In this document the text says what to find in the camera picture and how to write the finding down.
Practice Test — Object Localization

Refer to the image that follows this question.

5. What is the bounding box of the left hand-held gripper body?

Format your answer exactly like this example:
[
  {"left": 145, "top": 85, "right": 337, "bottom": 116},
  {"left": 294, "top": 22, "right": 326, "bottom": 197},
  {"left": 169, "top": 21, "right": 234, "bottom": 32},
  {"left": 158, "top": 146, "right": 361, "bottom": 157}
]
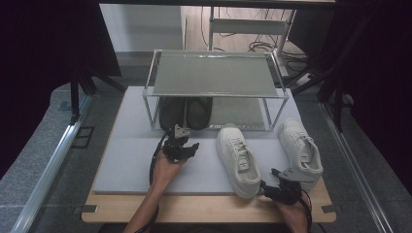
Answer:
[{"left": 161, "top": 124, "right": 191, "bottom": 163}]

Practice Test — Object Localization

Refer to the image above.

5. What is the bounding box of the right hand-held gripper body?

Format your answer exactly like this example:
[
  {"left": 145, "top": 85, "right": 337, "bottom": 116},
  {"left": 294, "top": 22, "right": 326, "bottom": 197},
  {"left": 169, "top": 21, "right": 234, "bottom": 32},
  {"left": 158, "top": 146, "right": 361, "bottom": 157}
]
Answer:
[{"left": 266, "top": 167, "right": 312, "bottom": 206}]

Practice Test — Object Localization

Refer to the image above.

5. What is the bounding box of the black shoe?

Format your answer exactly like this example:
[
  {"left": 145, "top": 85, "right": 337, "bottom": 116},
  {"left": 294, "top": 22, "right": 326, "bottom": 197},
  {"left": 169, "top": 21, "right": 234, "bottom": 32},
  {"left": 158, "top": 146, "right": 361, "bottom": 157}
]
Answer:
[
  {"left": 158, "top": 96, "right": 188, "bottom": 132},
  {"left": 186, "top": 96, "right": 214, "bottom": 131}
]

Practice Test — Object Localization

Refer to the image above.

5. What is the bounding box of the white leather sneaker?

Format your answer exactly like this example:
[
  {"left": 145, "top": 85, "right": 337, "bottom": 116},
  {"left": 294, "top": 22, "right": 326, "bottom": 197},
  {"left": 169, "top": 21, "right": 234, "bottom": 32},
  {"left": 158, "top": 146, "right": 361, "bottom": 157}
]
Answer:
[
  {"left": 216, "top": 122, "right": 262, "bottom": 199},
  {"left": 277, "top": 117, "right": 325, "bottom": 191}
]

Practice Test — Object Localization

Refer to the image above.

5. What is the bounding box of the metal frame shoe rack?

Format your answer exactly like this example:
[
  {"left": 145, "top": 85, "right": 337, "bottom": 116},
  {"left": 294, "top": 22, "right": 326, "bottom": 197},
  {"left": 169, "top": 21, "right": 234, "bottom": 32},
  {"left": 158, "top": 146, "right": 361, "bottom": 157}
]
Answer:
[{"left": 142, "top": 49, "right": 290, "bottom": 132}]

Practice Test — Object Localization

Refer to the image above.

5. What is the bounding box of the person's left hand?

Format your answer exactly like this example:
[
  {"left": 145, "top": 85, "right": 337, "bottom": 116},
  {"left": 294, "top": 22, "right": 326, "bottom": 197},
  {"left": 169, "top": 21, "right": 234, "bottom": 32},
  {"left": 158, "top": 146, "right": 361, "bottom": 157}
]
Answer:
[{"left": 152, "top": 154, "right": 188, "bottom": 188}]

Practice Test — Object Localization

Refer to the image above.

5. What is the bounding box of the person's right hand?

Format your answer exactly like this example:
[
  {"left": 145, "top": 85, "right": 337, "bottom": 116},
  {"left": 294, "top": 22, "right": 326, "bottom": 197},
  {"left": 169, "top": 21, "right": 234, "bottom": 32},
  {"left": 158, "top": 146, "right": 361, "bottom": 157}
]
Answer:
[{"left": 275, "top": 198, "right": 309, "bottom": 233}]

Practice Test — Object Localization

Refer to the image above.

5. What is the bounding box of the grey table mat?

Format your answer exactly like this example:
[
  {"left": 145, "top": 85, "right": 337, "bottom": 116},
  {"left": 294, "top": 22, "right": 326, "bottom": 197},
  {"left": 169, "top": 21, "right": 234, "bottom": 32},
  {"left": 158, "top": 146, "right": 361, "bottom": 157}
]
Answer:
[{"left": 91, "top": 85, "right": 322, "bottom": 196}]

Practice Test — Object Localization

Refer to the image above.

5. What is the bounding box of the white power strip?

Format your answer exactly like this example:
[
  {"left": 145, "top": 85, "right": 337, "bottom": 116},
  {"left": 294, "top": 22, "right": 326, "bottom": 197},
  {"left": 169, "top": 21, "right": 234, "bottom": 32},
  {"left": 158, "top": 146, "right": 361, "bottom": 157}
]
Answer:
[{"left": 291, "top": 72, "right": 315, "bottom": 86}]

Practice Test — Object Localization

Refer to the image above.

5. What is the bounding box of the black metal stand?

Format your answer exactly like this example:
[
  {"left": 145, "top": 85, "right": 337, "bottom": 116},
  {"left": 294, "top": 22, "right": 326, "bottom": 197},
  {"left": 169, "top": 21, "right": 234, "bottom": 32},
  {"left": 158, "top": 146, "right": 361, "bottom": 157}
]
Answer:
[
  {"left": 291, "top": 16, "right": 373, "bottom": 132},
  {"left": 69, "top": 72, "right": 127, "bottom": 124}
]

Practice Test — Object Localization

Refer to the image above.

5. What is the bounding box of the black curtain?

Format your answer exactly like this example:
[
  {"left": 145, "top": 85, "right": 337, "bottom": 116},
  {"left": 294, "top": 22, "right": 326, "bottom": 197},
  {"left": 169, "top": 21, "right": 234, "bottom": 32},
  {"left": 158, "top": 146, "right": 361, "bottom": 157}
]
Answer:
[
  {"left": 288, "top": 0, "right": 412, "bottom": 195},
  {"left": 0, "top": 0, "right": 122, "bottom": 179}
]

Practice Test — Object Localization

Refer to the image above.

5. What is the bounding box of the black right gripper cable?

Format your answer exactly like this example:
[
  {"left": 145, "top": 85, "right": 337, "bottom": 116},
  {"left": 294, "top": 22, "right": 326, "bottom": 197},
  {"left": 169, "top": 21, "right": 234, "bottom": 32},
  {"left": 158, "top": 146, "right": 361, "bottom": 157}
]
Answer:
[{"left": 300, "top": 188, "right": 314, "bottom": 233}]

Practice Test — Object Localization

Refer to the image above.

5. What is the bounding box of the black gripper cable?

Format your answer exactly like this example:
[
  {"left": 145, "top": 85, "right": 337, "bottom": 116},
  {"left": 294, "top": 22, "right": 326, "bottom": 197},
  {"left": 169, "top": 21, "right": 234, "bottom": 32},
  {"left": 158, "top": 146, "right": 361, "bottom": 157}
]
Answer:
[
  {"left": 137, "top": 132, "right": 169, "bottom": 233},
  {"left": 300, "top": 188, "right": 314, "bottom": 233}
]

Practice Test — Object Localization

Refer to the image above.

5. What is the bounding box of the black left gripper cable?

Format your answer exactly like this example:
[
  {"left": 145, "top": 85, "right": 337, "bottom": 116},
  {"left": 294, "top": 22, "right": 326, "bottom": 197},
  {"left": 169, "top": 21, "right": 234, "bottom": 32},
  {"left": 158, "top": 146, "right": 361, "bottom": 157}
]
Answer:
[{"left": 137, "top": 132, "right": 169, "bottom": 233}]

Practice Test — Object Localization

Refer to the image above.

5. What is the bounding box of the aluminium floor rail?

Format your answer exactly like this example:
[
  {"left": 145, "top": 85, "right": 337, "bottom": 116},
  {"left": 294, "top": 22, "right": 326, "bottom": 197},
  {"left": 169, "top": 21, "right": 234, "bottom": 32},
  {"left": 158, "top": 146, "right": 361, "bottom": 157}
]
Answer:
[
  {"left": 319, "top": 100, "right": 395, "bottom": 233},
  {"left": 11, "top": 93, "right": 93, "bottom": 233}
]

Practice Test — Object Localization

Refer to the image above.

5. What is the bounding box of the tangle of floor cables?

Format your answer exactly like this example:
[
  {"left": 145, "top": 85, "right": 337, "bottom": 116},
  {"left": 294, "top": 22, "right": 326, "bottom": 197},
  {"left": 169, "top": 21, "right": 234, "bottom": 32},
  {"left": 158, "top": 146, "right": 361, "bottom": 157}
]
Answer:
[{"left": 184, "top": 6, "right": 309, "bottom": 66}]

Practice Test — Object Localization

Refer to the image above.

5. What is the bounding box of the white metal frame stand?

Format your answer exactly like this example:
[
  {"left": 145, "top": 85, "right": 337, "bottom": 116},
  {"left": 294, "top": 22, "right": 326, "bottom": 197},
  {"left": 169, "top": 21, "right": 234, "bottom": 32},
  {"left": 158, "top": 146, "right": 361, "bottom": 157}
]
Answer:
[{"left": 207, "top": 6, "right": 297, "bottom": 79}]

